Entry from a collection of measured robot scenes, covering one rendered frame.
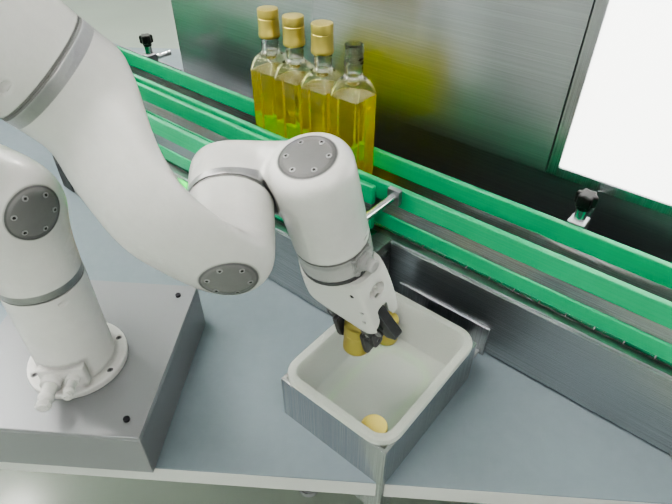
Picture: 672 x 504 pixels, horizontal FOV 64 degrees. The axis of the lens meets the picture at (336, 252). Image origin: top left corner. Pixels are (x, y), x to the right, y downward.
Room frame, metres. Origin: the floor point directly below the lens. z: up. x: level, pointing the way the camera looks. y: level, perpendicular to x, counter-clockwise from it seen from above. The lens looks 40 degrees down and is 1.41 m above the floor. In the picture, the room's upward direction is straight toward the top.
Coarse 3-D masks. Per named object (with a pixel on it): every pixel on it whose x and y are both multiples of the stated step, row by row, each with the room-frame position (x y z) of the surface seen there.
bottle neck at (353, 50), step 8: (344, 48) 0.80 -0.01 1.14; (352, 48) 0.78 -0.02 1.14; (360, 48) 0.79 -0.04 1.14; (344, 56) 0.80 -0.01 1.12; (352, 56) 0.78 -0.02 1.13; (360, 56) 0.79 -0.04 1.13; (344, 64) 0.79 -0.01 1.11; (352, 64) 0.78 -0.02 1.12; (360, 64) 0.79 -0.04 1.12; (344, 72) 0.79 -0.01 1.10; (352, 72) 0.78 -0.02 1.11; (360, 72) 0.79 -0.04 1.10
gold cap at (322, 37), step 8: (312, 24) 0.82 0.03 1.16; (320, 24) 0.82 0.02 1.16; (328, 24) 0.82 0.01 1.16; (312, 32) 0.82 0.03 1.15; (320, 32) 0.81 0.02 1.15; (328, 32) 0.82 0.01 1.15; (312, 40) 0.82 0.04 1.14; (320, 40) 0.81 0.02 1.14; (328, 40) 0.82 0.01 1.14; (312, 48) 0.82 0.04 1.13; (320, 48) 0.81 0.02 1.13; (328, 48) 0.82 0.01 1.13
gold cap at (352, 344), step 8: (344, 320) 0.45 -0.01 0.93; (344, 328) 0.44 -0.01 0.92; (352, 328) 0.44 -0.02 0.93; (344, 336) 0.44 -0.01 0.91; (352, 336) 0.43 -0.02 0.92; (344, 344) 0.44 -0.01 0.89; (352, 344) 0.43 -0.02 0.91; (360, 344) 0.43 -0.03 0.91; (352, 352) 0.43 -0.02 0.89; (360, 352) 0.43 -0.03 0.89
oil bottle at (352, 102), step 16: (336, 80) 0.80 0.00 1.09; (352, 80) 0.78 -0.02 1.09; (368, 80) 0.79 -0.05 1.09; (336, 96) 0.78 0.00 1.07; (352, 96) 0.76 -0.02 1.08; (368, 96) 0.78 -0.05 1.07; (336, 112) 0.78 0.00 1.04; (352, 112) 0.76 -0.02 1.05; (368, 112) 0.78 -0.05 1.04; (336, 128) 0.78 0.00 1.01; (352, 128) 0.76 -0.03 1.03; (368, 128) 0.78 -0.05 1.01; (352, 144) 0.76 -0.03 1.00; (368, 144) 0.79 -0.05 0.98; (368, 160) 0.79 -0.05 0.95
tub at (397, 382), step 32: (416, 320) 0.55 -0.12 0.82; (448, 320) 0.53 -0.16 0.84; (320, 352) 0.48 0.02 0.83; (384, 352) 0.53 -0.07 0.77; (416, 352) 0.53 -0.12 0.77; (448, 352) 0.51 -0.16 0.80; (320, 384) 0.47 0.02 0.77; (352, 384) 0.47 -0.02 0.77; (384, 384) 0.47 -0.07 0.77; (416, 384) 0.47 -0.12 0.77; (352, 416) 0.37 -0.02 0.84; (384, 416) 0.42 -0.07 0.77; (416, 416) 0.38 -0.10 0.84; (384, 448) 0.35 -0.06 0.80
